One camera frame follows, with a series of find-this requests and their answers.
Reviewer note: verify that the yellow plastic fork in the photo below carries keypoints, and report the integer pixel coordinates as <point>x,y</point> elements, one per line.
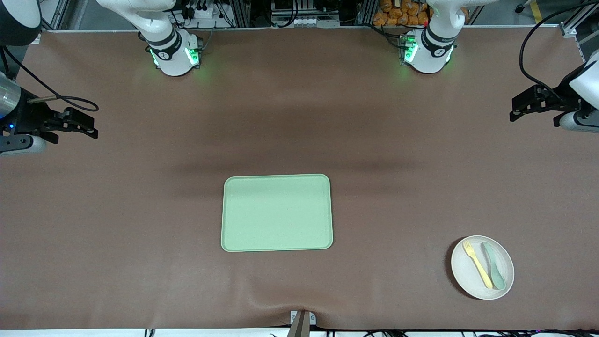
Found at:
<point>479,269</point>

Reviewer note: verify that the brown table mat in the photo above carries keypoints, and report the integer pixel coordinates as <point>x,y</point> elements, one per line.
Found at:
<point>140,210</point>

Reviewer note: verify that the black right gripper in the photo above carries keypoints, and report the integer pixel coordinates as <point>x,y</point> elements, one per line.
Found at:
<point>29,118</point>

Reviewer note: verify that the light green rectangular tray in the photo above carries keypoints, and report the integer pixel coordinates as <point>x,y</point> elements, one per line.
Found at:
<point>276,213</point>

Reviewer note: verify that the aluminium frame profile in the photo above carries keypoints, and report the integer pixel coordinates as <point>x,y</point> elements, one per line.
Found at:
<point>568,29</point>
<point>58,11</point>

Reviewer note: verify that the cream round plate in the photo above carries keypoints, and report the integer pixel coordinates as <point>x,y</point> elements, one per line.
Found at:
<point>468,276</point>

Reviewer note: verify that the white connector strip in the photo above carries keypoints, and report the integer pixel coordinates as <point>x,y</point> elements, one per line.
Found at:
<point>304,21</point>

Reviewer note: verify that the light green plastic spoon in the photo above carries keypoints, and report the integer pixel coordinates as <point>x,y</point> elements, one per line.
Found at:
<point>497,276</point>

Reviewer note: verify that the metal table clamp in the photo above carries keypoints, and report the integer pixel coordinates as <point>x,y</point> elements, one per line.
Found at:
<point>302,325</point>

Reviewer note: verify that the white power strip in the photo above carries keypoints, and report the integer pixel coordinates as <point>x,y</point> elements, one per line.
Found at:
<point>203,14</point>

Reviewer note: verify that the orange netted goods pile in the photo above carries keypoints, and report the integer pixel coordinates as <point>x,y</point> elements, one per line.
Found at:
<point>398,16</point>

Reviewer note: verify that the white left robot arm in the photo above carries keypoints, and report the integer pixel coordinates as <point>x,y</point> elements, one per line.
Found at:
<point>433,51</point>

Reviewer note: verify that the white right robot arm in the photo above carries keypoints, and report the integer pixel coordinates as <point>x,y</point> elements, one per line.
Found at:
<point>173,56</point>

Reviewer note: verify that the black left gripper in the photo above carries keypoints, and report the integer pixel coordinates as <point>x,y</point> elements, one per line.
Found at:
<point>558,99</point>

